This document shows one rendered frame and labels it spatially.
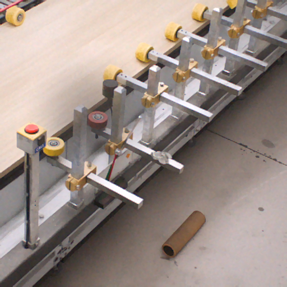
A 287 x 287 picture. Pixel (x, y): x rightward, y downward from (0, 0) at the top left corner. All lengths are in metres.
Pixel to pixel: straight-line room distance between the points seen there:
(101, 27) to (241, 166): 1.25
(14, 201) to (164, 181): 1.37
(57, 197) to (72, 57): 0.69
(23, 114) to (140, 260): 1.06
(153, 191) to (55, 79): 1.09
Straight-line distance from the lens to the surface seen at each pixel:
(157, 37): 3.63
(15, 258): 2.74
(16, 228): 2.96
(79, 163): 2.77
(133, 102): 3.45
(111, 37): 3.58
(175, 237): 3.72
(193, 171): 4.24
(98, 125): 3.02
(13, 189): 2.92
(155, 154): 2.94
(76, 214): 2.90
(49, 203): 3.05
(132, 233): 3.83
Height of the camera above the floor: 2.71
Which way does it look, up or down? 38 degrees down
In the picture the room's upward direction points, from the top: 7 degrees clockwise
